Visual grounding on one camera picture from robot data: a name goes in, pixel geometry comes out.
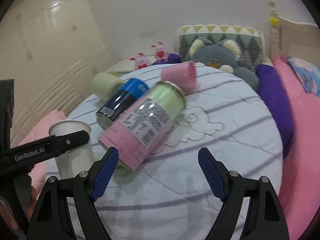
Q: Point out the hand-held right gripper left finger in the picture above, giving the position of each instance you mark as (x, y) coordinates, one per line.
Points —
(105, 173)

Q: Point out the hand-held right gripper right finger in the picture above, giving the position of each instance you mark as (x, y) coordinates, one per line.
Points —
(212, 175)

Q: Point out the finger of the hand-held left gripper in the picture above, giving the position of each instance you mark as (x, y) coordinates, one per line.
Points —
(72, 141)

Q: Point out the white paper cup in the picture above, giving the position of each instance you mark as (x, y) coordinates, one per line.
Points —
(77, 161)

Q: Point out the pink green cup stack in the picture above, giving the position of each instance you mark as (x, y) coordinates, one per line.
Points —
(152, 105)

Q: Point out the light green cup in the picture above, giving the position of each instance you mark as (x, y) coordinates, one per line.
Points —
(102, 85)

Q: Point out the person's left hand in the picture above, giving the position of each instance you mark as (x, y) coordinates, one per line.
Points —
(32, 200)

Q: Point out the pink cloth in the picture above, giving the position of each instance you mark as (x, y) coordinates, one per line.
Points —
(42, 127)

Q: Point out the dark blue can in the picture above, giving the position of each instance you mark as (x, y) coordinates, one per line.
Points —
(125, 96)

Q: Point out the cream nightstand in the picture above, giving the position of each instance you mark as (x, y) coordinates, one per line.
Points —
(122, 66)

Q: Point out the pink quilt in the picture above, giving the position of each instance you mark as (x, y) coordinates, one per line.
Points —
(302, 135)

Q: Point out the cream wardrobe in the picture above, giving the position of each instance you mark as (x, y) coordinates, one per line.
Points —
(50, 42)

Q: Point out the purple pillow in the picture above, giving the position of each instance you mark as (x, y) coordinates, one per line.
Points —
(272, 92)

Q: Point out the pink pig plush toy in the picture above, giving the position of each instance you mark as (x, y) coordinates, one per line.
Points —
(160, 52)
(141, 61)

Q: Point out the grey cat plush cushion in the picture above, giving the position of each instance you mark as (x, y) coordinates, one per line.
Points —
(215, 55)

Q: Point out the purple cushion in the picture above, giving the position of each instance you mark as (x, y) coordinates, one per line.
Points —
(173, 58)

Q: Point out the blue printed pillow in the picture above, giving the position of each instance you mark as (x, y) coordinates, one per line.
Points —
(306, 73)

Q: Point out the knitted patterned pillow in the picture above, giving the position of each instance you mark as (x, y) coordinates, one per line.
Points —
(225, 31)

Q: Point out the cream wooden headboard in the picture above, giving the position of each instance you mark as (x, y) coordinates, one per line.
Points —
(295, 33)

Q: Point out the yellow star decoration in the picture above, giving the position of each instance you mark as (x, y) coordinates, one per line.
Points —
(273, 21)

